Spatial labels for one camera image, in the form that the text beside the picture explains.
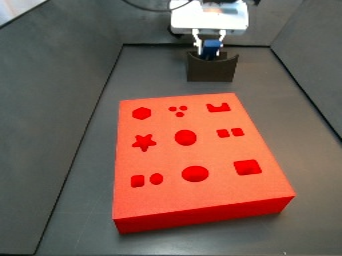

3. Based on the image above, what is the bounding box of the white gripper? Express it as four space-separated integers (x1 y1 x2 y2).
170 0 249 56

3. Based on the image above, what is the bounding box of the black cable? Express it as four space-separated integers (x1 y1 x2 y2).
122 0 198 14

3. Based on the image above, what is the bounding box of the black curved fixture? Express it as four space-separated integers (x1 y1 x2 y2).
186 51 239 82

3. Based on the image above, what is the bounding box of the red foam shape block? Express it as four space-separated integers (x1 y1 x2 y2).
112 93 295 234

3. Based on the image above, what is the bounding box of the blue square-circle object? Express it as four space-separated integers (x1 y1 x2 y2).
201 39 222 60

